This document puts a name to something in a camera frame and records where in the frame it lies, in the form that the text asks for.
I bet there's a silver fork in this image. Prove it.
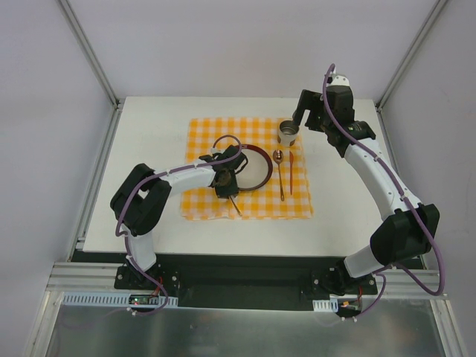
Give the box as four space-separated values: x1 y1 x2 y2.
229 196 242 217

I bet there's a red rimmed ceramic plate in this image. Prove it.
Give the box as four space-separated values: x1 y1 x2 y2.
233 144 273 193

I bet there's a metal cup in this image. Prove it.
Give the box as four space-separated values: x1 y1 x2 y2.
277 120 299 147

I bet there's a copper spoon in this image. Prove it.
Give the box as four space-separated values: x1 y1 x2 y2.
273 149 285 202

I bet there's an orange checkered cloth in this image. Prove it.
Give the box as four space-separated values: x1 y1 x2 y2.
181 117 313 221

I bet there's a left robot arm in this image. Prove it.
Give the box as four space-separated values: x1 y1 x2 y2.
110 145 248 289

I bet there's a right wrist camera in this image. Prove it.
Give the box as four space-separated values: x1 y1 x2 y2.
328 74 350 86

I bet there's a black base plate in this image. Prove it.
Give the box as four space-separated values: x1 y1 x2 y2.
114 254 377 311

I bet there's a right frame post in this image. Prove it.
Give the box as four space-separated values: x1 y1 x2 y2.
373 0 453 111

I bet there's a frame post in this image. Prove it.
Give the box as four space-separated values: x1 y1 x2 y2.
373 0 453 111
56 0 121 109

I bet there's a right cable duct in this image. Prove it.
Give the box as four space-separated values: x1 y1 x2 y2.
312 298 338 313

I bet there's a cable duct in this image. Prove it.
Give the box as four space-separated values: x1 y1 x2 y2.
312 298 338 313
62 292 179 308

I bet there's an aluminium front rail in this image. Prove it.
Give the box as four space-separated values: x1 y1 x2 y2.
47 263 432 300

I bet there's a left cable duct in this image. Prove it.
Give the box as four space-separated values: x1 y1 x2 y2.
62 292 179 308

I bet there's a left frame post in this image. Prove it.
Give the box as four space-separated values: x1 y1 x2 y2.
56 0 121 109

